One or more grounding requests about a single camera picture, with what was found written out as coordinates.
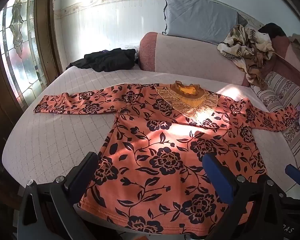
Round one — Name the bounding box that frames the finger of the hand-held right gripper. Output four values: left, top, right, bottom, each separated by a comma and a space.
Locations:
284, 164, 300, 188

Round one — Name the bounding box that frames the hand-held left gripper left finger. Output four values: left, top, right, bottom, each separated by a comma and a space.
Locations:
19, 151, 99, 240

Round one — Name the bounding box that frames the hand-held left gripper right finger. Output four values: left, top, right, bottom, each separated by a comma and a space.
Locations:
202, 153, 288, 240

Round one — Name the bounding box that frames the orange floral long-sleeve shirt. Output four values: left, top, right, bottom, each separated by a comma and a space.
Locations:
33, 80, 299, 237

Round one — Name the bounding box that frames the striped floral bedding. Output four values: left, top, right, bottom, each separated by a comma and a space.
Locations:
250, 71, 300, 172

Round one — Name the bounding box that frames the black cloth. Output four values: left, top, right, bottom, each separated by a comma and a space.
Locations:
66, 48, 137, 73

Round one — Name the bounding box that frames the pink and white bolster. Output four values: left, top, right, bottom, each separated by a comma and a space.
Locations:
139, 32, 253, 87

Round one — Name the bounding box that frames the beige brown patterned blanket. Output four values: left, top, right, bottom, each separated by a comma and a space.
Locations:
217, 24, 275, 90

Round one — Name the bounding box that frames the stained glass window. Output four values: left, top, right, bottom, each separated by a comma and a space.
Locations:
0, 0, 48, 108

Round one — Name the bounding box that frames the dark clothing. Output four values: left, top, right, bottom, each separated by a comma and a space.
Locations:
259, 23, 287, 39

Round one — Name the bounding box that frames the grey pillow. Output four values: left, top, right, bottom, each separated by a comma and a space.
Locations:
162, 0, 248, 46

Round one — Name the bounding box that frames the brown wooden door frame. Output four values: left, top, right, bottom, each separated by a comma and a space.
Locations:
0, 0, 63, 137

